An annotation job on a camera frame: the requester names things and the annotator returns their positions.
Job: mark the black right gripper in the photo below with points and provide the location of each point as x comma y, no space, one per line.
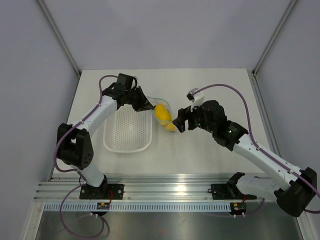
184,114

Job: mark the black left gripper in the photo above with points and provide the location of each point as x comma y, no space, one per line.
142,105

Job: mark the yellow toy pear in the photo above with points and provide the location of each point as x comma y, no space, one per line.
170,127

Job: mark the clear teal-zipper zip bag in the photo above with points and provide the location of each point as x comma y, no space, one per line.
154,101

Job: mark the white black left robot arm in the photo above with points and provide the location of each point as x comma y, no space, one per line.
74,141

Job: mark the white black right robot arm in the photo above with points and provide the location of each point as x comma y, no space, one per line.
291,187

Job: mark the white perforated plastic basket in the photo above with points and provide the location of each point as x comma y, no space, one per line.
127,131

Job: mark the right small circuit board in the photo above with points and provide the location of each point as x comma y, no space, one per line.
238,209

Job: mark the small circuit board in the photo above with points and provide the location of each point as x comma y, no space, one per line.
103,206
238,209

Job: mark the left small circuit board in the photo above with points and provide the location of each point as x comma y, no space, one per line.
103,206

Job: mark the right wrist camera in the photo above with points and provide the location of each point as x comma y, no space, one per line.
196,97

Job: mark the left aluminium frame post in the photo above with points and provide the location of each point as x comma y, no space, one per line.
58,36

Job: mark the aluminium frame post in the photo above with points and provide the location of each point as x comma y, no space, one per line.
58,36
275,35

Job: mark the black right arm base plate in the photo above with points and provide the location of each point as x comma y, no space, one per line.
222,191

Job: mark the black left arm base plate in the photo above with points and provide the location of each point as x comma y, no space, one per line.
117,191

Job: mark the aluminium mounting rail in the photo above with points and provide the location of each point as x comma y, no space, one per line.
140,188

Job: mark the white slotted cable duct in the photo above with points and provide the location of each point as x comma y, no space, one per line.
214,207

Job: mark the right aluminium frame post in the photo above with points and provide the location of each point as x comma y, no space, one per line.
275,35

